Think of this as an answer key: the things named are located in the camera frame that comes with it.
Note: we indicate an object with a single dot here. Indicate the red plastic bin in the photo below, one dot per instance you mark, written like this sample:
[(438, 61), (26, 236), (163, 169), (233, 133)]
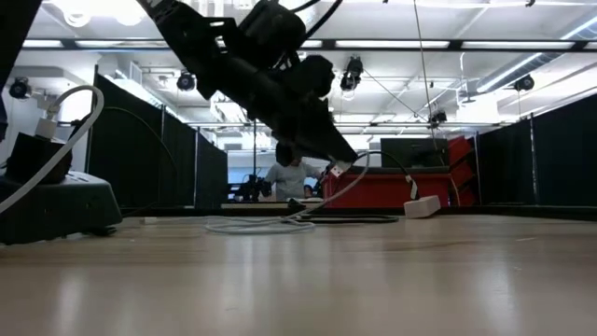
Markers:
[(387, 191)]

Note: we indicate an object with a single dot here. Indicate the black aluminium table frame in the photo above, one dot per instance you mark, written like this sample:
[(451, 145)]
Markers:
[(513, 211)]

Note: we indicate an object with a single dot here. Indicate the white power strip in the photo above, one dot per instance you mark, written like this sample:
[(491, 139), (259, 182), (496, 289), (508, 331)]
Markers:
[(422, 206)]

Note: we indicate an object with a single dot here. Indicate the black overhead crossbeam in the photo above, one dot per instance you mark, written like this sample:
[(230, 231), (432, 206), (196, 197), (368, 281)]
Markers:
[(396, 45)]

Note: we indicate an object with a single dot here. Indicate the red stacked bins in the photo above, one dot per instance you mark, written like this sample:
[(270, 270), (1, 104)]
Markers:
[(459, 149)]

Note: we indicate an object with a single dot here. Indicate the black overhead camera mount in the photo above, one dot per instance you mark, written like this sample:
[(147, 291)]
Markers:
[(352, 72)]

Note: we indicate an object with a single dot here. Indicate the black curtain partition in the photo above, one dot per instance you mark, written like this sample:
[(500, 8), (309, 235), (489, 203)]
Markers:
[(564, 158), (126, 158)]

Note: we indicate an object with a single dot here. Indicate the small black wall charger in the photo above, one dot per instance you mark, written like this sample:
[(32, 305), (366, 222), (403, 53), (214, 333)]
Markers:
[(37, 158)]

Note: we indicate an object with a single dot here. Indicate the black monitor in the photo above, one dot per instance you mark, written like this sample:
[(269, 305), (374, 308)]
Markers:
[(401, 151)]

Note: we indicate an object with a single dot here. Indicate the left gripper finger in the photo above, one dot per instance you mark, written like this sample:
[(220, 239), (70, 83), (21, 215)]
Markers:
[(317, 135)]

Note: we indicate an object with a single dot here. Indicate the background black robot arm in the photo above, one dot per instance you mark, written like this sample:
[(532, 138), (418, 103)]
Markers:
[(254, 189)]

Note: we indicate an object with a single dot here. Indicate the black wedge power hub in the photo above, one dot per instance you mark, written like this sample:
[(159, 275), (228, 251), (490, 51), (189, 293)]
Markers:
[(70, 210)]

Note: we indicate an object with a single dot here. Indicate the person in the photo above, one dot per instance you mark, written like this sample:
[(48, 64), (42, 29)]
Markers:
[(291, 179)]

